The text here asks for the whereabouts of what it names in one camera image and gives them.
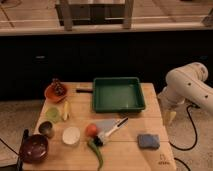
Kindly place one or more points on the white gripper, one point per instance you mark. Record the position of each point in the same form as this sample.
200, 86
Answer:
169, 99

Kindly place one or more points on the blue sponge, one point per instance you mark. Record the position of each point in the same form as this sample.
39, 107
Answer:
148, 141

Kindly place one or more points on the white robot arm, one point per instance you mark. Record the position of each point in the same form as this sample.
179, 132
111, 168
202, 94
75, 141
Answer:
185, 83

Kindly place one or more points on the green plastic tray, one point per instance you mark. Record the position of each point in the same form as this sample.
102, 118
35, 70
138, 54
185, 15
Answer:
117, 95

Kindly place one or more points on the grey cloth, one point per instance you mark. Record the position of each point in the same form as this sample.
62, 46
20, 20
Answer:
105, 125

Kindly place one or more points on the red tomato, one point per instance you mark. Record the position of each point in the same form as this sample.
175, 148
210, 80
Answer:
91, 130

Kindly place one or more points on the green chili pepper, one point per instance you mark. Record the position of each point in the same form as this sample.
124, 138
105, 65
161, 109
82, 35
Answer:
97, 152

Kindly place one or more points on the black marker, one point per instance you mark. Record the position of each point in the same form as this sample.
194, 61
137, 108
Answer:
84, 91

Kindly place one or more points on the brown pine cone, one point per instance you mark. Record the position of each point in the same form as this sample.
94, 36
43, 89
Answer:
57, 87

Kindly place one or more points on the orange bowl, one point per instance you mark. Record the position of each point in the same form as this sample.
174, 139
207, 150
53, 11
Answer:
51, 96

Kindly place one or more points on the metal cup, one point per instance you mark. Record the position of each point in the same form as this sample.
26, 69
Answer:
46, 129

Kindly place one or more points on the dark red bowl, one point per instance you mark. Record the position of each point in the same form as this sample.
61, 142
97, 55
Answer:
34, 149

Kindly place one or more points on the wooden stool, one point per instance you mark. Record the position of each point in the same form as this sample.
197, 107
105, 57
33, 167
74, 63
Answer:
94, 12

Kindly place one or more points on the white black handled knife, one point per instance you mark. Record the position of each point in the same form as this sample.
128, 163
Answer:
102, 137

